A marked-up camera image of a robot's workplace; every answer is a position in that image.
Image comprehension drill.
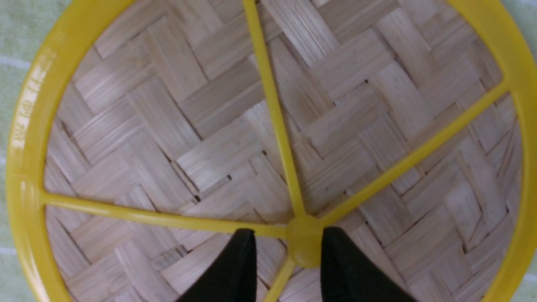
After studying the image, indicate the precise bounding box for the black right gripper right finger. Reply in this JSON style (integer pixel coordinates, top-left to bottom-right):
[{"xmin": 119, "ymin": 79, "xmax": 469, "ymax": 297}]
[{"xmin": 321, "ymin": 226, "xmax": 415, "ymax": 302}]

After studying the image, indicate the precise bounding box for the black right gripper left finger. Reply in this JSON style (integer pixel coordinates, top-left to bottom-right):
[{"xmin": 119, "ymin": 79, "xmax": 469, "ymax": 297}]
[{"xmin": 178, "ymin": 228, "xmax": 257, "ymax": 302}]

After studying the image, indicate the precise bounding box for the woven bamboo steamer lid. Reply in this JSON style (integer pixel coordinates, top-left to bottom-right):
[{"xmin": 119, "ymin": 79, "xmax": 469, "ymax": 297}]
[{"xmin": 6, "ymin": 0, "xmax": 536, "ymax": 302}]

